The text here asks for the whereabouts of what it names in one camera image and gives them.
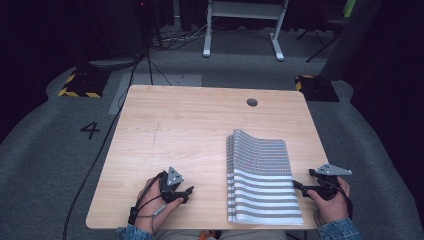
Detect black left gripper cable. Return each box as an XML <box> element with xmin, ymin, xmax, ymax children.
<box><xmin>134</xmin><ymin>170</ymin><xmax>168</xmax><ymax>214</ymax></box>

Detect black yellow striped base plate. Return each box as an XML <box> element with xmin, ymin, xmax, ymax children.
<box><xmin>57</xmin><ymin>68</ymin><xmax>112</xmax><ymax>99</ymax></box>
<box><xmin>294</xmin><ymin>74</ymin><xmax>340</xmax><ymax>103</ymax></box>

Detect dark round stand base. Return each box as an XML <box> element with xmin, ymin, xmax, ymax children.
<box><xmin>88</xmin><ymin>57</ymin><xmax>145</xmax><ymax>71</ymax></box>

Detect person's left hand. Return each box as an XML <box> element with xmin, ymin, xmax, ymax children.
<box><xmin>134</xmin><ymin>176</ymin><xmax>185</xmax><ymax>235</ymax></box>

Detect black wrist strap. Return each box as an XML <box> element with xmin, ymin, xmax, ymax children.
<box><xmin>127</xmin><ymin>206</ymin><xmax>140</xmax><ymax>226</ymax></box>

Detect bundle of floor cables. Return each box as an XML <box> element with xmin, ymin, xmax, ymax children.
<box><xmin>149</xmin><ymin>19</ymin><xmax>221</xmax><ymax>51</ymax></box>

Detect dark stand pillar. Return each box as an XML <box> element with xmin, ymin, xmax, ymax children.
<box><xmin>320</xmin><ymin>0</ymin><xmax>384</xmax><ymax>82</ymax></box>

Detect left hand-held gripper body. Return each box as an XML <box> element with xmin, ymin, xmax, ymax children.
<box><xmin>158</xmin><ymin>165</ymin><xmax>186</xmax><ymax>204</ymax></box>

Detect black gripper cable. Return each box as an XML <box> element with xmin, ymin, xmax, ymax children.
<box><xmin>328</xmin><ymin>179</ymin><xmax>354</xmax><ymax>221</ymax></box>
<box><xmin>134</xmin><ymin>170</ymin><xmax>168</xmax><ymax>214</ymax></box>

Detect long black floor cable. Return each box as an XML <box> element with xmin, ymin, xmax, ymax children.
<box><xmin>61</xmin><ymin>49</ymin><xmax>148</xmax><ymax>240</ymax></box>

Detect white desk frame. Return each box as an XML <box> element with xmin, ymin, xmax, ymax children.
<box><xmin>202</xmin><ymin>0</ymin><xmax>290</xmax><ymax>62</ymax></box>

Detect black chair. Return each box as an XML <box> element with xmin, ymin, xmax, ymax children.
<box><xmin>295</xmin><ymin>0</ymin><xmax>357</xmax><ymax>64</ymax></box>

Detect grey white striped towel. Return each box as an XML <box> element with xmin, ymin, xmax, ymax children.
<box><xmin>225</xmin><ymin>128</ymin><xmax>305</xmax><ymax>227</ymax></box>

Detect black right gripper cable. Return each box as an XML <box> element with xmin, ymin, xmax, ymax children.
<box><xmin>328</xmin><ymin>179</ymin><xmax>354</xmax><ymax>221</ymax></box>

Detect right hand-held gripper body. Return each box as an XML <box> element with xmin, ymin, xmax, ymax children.
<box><xmin>308</xmin><ymin>163</ymin><xmax>353</xmax><ymax>202</ymax></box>

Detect person's right hand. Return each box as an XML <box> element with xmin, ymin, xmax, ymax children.
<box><xmin>305</xmin><ymin>175</ymin><xmax>351</xmax><ymax>225</ymax></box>

